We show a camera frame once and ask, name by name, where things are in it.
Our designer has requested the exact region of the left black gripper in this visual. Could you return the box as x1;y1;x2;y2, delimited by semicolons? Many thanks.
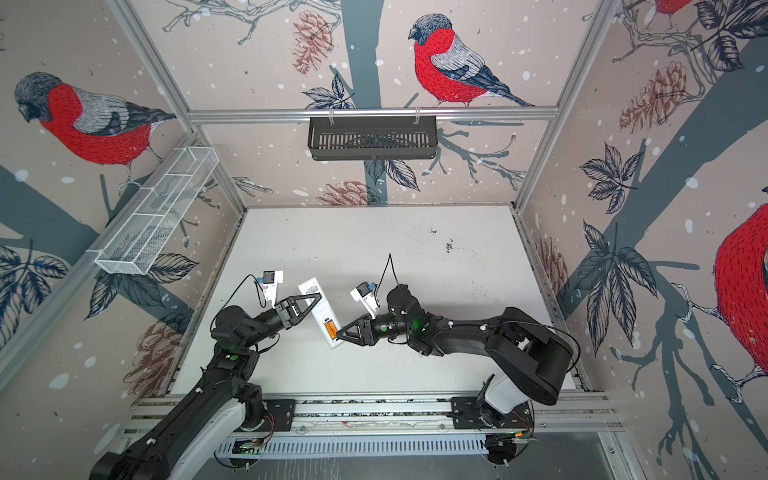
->
242;295;320;352

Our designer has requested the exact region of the white remote control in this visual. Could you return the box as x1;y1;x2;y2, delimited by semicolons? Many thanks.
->
298;278;341;349

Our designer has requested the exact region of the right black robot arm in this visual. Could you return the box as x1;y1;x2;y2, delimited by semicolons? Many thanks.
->
336;285;574;414

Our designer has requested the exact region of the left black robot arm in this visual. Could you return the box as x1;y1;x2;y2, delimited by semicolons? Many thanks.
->
89;293;322;479

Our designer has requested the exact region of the aluminium top crossbar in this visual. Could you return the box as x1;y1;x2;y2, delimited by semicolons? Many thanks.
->
187;106;561;126

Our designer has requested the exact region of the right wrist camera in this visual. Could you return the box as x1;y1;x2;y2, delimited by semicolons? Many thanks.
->
350;282;380;317

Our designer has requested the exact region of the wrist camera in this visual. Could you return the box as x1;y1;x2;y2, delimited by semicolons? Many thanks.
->
257;270;284;307
350;282;380;317

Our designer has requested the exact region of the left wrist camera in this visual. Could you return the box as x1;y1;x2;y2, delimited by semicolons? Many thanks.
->
257;270;284;307

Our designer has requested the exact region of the aluminium front rail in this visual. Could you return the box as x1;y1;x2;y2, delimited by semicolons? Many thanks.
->
122;391;625;438

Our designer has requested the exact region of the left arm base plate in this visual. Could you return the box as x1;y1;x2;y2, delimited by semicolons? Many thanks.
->
240;399;297;433

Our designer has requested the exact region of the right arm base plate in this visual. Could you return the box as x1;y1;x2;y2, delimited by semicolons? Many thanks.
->
448;397;534;431

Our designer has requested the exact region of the black wall basket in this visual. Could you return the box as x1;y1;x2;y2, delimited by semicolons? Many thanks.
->
307;116;438;161

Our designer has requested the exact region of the white wire mesh basket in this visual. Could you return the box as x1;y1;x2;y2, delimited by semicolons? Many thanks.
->
95;146;219;275

